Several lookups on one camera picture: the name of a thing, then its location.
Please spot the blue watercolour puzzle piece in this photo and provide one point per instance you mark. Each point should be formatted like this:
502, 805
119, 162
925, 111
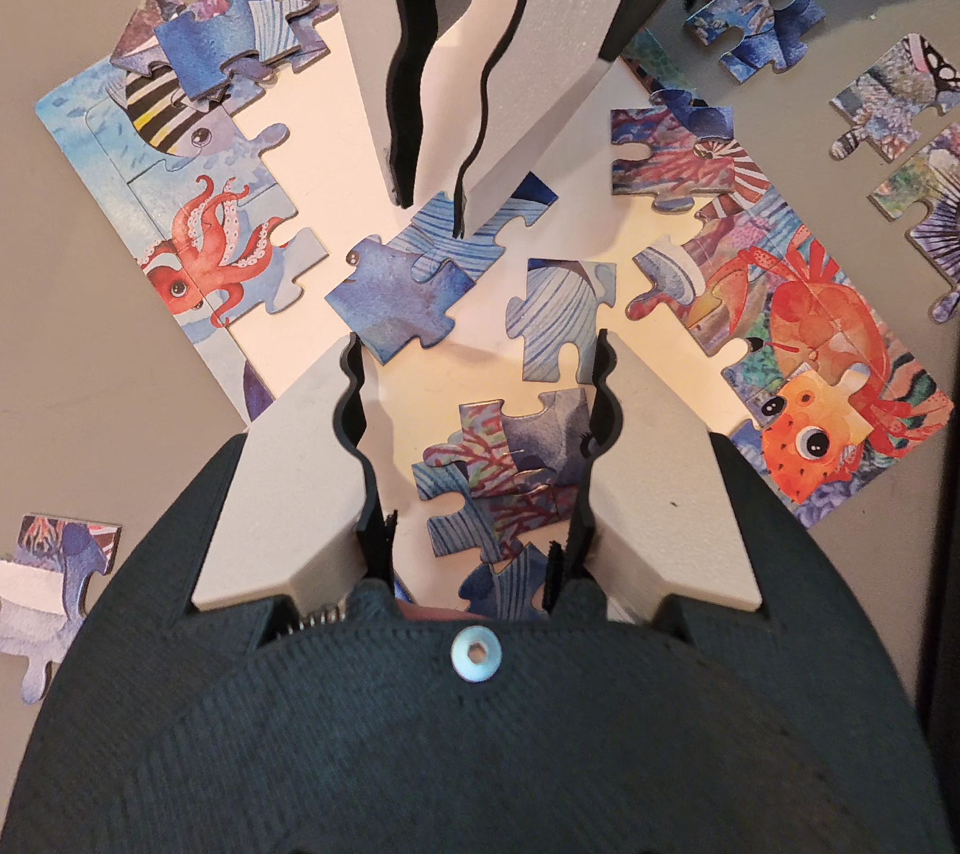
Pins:
202, 44

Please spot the whale eye puzzle piece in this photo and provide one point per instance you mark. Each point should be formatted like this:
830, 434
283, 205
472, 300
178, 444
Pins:
540, 434

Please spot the striped fish puzzle piece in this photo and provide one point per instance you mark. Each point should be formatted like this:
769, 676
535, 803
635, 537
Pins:
150, 111

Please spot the puzzle piece with white patch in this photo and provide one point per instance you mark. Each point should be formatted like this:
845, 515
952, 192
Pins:
45, 614

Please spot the striped dark blue puzzle piece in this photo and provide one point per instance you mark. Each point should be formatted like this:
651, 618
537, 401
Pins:
517, 209

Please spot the grey brown triangle puzzle piece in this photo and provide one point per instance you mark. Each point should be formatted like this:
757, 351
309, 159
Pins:
142, 36

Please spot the orange crab puzzle piece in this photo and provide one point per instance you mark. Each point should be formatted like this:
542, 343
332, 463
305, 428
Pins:
817, 314

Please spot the red coral puzzle piece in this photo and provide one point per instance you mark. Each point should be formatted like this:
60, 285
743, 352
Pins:
472, 441

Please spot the coral and purple puzzle piece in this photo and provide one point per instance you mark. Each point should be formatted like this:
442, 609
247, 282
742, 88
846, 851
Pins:
487, 516

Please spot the pale striped puzzle piece with fin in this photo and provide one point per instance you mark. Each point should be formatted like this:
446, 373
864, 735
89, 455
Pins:
555, 329

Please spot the sea print puzzle tray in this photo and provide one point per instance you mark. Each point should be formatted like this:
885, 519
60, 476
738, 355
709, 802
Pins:
420, 374

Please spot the dark blue puzzle piece with eye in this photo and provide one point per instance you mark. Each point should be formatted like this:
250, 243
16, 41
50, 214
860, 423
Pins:
397, 299

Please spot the orange puffer fish puzzle piece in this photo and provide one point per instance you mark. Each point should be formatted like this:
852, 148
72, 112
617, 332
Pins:
810, 449

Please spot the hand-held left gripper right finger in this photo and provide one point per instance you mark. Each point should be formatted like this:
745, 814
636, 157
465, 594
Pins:
660, 494

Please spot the striped purple puzzle piece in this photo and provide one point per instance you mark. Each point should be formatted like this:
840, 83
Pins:
277, 21

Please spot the purple urchin puzzle piece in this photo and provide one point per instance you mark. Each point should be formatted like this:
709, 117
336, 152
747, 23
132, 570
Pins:
930, 224

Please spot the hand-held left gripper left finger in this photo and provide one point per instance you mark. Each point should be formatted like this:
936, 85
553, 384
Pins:
292, 494

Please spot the red striped shell puzzle piece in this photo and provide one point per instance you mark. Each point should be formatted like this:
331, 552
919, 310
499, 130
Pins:
660, 171

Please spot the wide blue striped puzzle piece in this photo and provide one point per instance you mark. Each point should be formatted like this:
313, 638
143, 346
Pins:
502, 584

